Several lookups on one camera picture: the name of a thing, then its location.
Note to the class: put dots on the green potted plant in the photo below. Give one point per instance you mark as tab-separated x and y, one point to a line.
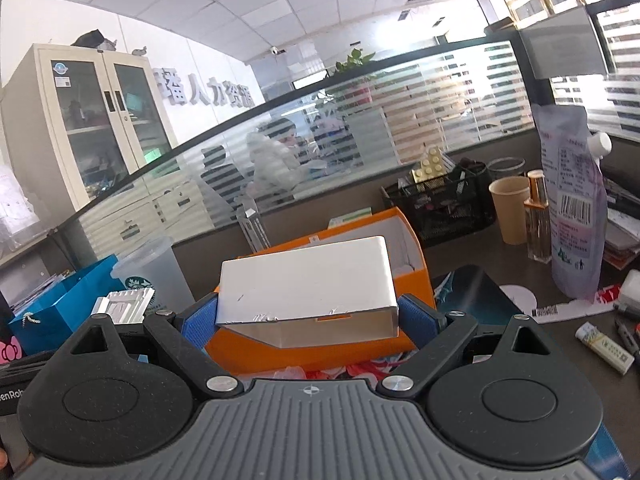
356	62

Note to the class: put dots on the white eraser stick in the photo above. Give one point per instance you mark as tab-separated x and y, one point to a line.
605	347

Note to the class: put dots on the translucent plastic cup green logo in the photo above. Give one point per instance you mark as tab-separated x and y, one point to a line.
150	270

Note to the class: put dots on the silver wall lettering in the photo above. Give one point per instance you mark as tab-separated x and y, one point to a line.
205	87

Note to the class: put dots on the frosted glass partition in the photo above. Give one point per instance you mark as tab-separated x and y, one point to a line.
425	110

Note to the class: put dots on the green and white carton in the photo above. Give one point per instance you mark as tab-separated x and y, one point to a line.
350	218

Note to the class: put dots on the grey monitor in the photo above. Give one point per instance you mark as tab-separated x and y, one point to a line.
565	45

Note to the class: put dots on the black office chair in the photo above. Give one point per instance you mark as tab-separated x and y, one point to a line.
222	180

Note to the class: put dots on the beige paper cup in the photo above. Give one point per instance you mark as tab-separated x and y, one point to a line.
510	215

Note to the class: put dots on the white paper disc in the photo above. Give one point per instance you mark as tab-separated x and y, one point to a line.
517	297

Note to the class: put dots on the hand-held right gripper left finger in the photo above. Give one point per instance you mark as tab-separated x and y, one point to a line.
197	330

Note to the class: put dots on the yellow toy brick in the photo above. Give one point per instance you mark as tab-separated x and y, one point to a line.
432	162

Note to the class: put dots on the black item with pink bow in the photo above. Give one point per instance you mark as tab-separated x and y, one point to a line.
7	352

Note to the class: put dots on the pale purple refill pouch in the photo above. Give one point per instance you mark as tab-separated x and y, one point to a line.
575	220

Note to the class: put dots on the clear acrylic stand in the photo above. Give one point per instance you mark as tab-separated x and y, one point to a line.
252	232

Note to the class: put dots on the silver rectangular box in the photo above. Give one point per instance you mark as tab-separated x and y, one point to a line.
300	285

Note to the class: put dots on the orange storage box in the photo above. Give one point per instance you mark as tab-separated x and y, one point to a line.
325	358

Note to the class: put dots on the thin black pen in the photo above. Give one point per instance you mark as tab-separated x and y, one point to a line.
630	337

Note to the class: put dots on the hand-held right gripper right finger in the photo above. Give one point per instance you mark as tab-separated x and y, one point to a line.
416	322

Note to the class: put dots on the small white box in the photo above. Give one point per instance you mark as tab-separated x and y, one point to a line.
631	287

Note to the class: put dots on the blue paper gift bag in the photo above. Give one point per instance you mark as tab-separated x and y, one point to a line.
60	300

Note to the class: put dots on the black mesh desk organizer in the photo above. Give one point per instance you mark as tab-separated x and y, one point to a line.
450	220

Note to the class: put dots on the dark item on cabinet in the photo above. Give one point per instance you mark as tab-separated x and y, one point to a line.
92	40

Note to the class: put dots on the gold cap perfume bottle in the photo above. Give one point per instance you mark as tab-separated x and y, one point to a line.
537	230

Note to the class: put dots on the printed desk mat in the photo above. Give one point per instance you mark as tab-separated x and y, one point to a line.
475	290

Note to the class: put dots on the aluminium ribbed heat sink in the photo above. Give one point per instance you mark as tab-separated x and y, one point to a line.
125	307

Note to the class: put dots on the red and white packet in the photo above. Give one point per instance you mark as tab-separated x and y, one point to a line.
610	294

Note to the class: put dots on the beige glass door cabinet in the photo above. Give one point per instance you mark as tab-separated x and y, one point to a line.
90	110

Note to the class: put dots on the stack of books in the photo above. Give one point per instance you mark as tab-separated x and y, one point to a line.
622	230

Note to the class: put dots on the torn white label strip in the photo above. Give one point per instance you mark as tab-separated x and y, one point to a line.
570	308

